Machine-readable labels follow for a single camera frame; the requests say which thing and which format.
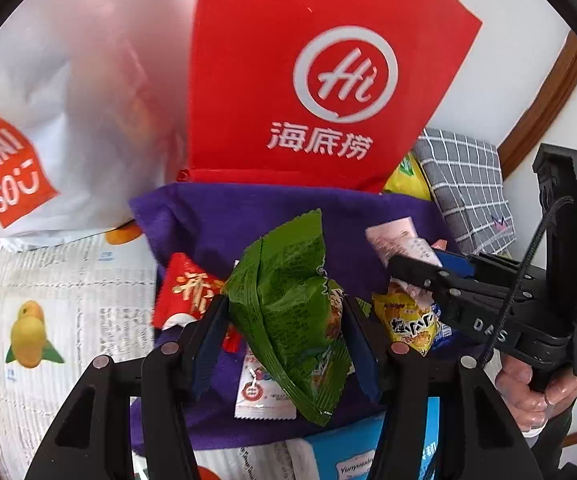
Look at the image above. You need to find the yellow snack packet black print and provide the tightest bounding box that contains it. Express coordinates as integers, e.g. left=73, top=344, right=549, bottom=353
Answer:
left=372, top=280, right=444, bottom=357

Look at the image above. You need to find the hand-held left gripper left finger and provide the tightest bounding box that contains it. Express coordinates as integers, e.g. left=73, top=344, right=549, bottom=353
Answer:
left=23, top=296, right=232, bottom=480

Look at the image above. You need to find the white plastic bag red logo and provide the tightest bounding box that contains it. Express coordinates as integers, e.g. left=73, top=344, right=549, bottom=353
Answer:
left=0, top=0, right=194, bottom=238

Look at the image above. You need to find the person's right forearm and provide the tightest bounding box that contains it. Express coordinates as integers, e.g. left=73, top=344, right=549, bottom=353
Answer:
left=528, top=400, right=576, bottom=480

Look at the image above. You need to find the pale pink snack packet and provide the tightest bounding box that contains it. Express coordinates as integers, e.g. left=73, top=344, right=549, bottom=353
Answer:
left=365, top=215, right=444, bottom=268

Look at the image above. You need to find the white red cartoon snack packet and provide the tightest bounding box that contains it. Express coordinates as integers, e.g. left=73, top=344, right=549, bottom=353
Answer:
left=234, top=350, right=299, bottom=421

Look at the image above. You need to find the purple cloth bag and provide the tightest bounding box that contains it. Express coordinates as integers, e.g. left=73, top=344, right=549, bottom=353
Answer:
left=129, top=182, right=461, bottom=453

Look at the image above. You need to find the yellow green snack packet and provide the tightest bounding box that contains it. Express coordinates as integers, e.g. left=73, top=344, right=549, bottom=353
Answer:
left=382, top=152, right=436, bottom=203

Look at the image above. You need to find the red gold snack packet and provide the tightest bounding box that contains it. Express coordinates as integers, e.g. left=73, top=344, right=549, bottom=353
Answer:
left=151, top=252, right=229, bottom=331

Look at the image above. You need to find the black cord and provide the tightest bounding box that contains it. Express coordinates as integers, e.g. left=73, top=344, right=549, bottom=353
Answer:
left=481, top=196, right=574, bottom=366

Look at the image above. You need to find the brown wooden frame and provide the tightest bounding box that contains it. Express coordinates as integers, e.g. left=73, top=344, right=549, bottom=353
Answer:
left=497, top=30, right=577, bottom=181

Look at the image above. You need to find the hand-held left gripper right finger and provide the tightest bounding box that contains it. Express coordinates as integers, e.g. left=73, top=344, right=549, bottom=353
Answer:
left=341, top=296, right=544, bottom=480

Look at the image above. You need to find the person's right hand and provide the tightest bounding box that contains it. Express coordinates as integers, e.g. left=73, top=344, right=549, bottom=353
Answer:
left=494, top=355, right=577, bottom=433

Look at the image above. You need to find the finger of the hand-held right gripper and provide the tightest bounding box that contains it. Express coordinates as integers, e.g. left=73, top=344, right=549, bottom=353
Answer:
left=387, top=255, right=474, bottom=311
left=431, top=249, right=546, bottom=286

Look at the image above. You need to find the grey plaid cushion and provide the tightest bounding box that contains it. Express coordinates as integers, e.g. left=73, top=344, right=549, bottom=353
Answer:
left=413, top=127, right=516, bottom=257

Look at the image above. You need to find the red bag with white logo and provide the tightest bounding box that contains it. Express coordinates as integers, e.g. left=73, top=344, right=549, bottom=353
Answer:
left=177, top=0, right=484, bottom=196

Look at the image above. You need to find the light blue box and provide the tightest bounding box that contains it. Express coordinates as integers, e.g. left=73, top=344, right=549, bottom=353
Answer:
left=303, top=397, right=441, bottom=480

